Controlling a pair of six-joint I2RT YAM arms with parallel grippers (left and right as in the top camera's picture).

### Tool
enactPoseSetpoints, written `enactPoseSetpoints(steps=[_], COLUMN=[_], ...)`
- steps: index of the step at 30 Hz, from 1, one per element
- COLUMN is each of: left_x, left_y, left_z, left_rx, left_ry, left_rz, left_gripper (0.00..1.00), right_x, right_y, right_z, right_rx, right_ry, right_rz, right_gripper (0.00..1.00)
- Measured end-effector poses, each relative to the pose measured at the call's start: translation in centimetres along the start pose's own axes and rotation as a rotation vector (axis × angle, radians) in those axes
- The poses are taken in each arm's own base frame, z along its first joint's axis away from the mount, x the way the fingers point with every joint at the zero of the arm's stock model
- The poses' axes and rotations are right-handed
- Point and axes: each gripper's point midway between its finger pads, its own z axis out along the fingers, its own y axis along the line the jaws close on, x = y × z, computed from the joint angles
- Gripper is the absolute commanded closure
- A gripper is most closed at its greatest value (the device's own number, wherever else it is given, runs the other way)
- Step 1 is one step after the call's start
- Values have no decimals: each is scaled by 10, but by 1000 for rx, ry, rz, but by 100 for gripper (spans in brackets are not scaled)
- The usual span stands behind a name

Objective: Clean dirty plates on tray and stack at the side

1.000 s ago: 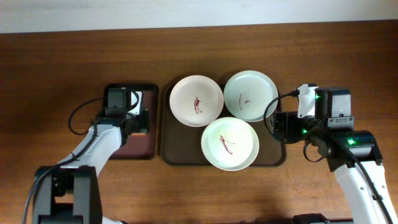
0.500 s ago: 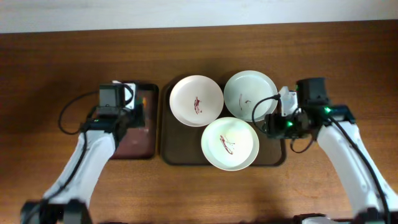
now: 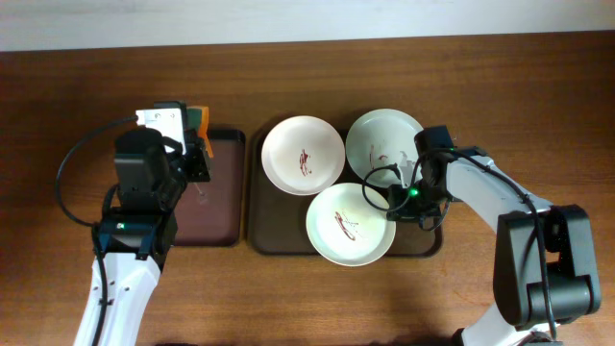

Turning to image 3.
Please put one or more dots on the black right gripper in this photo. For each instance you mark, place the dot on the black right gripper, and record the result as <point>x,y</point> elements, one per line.
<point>405,214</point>

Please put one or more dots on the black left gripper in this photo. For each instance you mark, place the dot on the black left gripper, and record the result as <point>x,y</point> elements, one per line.
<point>199,158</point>

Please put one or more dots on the orange green scrub sponge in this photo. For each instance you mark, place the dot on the orange green scrub sponge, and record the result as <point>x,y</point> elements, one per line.
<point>198,118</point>

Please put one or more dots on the white plate front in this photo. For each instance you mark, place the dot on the white plate front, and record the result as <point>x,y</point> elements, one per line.
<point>347,225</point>

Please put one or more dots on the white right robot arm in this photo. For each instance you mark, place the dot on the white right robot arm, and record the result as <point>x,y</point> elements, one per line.
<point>545,268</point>

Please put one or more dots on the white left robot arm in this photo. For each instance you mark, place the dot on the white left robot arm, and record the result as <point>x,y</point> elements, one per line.
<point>137,229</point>

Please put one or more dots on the small brown tray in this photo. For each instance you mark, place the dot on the small brown tray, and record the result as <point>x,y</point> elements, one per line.
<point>209,214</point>

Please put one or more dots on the large dark brown tray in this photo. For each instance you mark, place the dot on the large dark brown tray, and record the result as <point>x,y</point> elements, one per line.
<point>276,223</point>

